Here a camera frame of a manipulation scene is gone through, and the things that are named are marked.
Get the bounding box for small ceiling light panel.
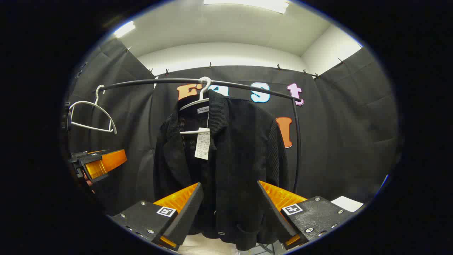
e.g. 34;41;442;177
114;21;136;38

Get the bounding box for black metal clothes rack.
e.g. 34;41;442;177
90;78;302;194

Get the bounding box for black backdrop cloth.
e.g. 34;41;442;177
65;37;402;216

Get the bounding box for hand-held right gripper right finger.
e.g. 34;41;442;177
257;180;354;250

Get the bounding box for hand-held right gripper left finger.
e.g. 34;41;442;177
110;182;205;252

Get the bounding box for white flat board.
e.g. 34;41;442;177
331;196;364;213

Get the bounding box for white plastic clothes hanger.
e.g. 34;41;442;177
179;76;213;135
69;84;118;134

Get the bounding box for white paper hang tag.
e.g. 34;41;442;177
194;127;211;160

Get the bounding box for black knit jacket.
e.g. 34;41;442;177
153;89;289;251

